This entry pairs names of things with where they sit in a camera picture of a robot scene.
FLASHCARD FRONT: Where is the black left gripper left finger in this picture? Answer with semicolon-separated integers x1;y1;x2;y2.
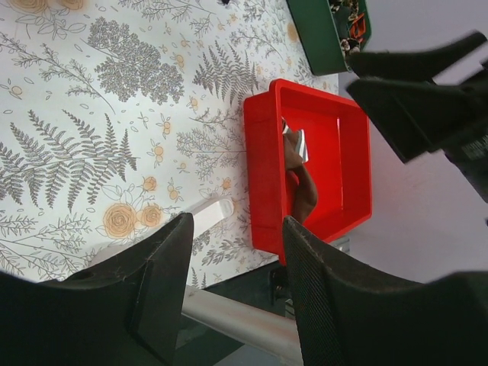
1;213;194;365

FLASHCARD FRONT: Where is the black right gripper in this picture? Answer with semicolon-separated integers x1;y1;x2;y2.
346;32;487;201

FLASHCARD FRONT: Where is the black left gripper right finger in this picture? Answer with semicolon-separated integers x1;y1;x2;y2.
283;217;487;365

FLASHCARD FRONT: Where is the brown sock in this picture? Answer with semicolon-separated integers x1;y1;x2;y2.
282;118;309;175
291;165;318;223

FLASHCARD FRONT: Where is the silver stand pole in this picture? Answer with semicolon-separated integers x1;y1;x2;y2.
181;286;303;365

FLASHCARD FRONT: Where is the red plastic tray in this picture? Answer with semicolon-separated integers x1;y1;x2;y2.
243;79;373;264

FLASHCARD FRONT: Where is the green compartment box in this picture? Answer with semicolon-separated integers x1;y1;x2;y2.
287;0;372;76

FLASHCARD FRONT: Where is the white stand base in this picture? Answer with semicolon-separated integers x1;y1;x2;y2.
91;197;236;268

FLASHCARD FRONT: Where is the floral table mat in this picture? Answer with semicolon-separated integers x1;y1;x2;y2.
1;1;339;287

